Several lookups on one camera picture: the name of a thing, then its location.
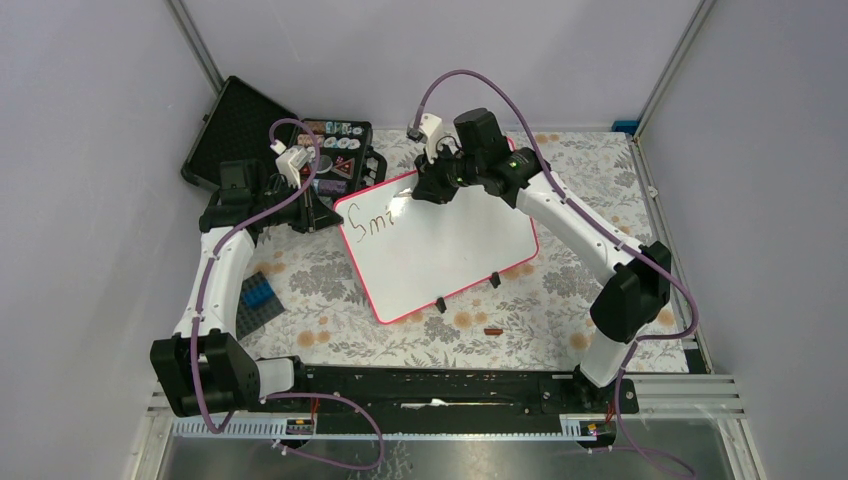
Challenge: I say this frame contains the grey lego baseplate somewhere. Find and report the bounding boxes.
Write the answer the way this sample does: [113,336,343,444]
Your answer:
[236,272,286,340]

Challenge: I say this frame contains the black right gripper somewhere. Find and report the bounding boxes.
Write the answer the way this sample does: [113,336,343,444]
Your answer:
[412,141,484,205]

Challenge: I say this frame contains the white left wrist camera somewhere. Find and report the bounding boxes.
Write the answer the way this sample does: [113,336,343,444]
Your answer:
[270,140,314,188]

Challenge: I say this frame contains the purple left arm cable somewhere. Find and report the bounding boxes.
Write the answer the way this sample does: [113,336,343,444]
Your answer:
[188,117,387,473]

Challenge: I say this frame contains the black poker chip case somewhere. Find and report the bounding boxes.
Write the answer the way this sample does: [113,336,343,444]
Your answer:
[181,76,388,200]

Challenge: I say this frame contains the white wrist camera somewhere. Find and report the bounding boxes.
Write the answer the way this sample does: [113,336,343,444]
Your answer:
[406,113,444,164]
[270,140,314,188]

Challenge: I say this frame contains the blue lego brick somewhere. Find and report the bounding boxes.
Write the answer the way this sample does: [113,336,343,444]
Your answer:
[241,277,274,309]

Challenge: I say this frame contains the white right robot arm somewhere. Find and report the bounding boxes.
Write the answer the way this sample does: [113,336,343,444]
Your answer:
[407,108,671,412]

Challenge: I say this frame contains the blue corner bracket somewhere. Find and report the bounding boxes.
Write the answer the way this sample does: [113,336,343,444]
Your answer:
[611,120,640,136]

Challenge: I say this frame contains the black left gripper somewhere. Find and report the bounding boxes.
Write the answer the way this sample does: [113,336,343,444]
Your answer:
[253,176,342,233]

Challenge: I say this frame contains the pink framed whiteboard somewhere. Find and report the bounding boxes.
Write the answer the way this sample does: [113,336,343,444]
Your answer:
[333,170,540,324]

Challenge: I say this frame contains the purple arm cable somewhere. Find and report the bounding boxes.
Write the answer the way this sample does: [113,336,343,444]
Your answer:
[410,69,700,480]
[188,117,387,473]

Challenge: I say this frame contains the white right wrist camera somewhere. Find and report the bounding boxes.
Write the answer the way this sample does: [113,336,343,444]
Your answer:
[406,113,444,164]

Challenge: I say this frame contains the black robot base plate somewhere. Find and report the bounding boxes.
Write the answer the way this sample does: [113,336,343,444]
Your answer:
[291,365,639,416]

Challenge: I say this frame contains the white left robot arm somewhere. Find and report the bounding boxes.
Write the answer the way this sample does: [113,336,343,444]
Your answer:
[150,159,342,417]

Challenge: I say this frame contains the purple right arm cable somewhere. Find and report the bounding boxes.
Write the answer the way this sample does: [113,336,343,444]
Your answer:
[410,69,700,480]

